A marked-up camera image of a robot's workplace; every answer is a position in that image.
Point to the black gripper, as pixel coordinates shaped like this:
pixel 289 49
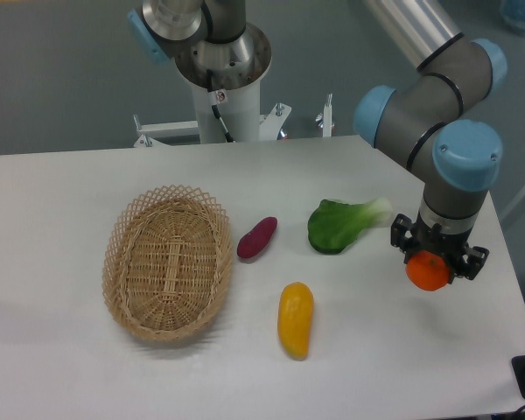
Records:
pixel 411 238

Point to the orange fruit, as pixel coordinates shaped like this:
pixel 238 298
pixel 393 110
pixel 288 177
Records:
pixel 427 271

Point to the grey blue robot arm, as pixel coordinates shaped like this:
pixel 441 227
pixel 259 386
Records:
pixel 423 128

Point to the woven wicker basket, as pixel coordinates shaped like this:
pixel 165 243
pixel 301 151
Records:
pixel 168 264

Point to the green bok choy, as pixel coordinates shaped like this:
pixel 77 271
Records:
pixel 333 225

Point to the yellow mango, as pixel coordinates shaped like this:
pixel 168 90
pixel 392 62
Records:
pixel 294 320

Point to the purple sweet potato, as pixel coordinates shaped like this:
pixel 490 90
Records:
pixel 256 240

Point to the blue bag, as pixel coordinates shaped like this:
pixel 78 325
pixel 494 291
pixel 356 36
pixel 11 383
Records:
pixel 513 14

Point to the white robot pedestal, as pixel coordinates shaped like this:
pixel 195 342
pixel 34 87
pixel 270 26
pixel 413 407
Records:
pixel 225 83

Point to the white frame bracket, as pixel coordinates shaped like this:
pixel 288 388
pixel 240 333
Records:
pixel 167 133

